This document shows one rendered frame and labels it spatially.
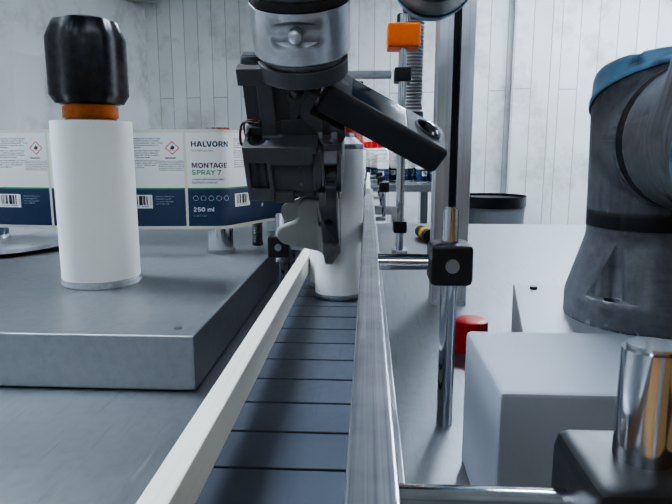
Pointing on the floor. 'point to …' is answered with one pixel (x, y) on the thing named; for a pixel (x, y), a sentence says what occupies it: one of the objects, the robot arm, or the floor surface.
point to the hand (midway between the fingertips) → (336, 252)
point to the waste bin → (496, 208)
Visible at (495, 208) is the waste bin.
